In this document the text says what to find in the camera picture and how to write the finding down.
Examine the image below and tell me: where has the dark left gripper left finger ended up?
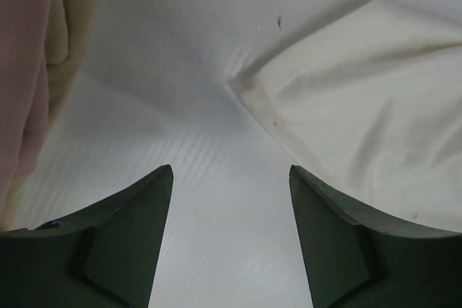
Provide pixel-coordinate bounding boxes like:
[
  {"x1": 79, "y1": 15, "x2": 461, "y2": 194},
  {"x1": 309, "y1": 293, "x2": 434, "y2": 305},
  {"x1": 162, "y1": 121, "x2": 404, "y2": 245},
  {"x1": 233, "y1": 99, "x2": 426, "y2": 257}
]
[{"x1": 1, "y1": 165, "x2": 173, "y2": 307}]

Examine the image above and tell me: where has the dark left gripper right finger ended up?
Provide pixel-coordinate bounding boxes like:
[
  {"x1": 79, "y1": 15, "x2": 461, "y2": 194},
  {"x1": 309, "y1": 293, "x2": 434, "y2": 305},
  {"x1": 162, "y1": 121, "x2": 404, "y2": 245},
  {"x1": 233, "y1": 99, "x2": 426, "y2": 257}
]
[{"x1": 289, "y1": 166, "x2": 461, "y2": 307}]

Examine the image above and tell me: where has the cream white t shirt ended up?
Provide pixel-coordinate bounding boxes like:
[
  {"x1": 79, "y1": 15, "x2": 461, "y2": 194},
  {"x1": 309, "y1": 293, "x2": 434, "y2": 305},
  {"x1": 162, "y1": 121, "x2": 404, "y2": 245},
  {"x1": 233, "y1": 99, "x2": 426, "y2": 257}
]
[{"x1": 231, "y1": 0, "x2": 461, "y2": 232}]

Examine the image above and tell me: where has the folded beige t shirt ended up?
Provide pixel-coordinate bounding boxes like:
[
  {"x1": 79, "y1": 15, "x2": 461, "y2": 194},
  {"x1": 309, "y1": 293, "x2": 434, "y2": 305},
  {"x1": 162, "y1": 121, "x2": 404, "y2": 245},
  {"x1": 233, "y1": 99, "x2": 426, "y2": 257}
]
[{"x1": 1, "y1": 0, "x2": 97, "y2": 226}]

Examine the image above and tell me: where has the folded pink t shirt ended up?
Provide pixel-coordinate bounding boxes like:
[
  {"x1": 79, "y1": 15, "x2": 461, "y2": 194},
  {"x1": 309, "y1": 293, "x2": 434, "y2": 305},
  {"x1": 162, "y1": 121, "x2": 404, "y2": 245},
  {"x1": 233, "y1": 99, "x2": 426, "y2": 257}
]
[{"x1": 0, "y1": 0, "x2": 62, "y2": 211}]

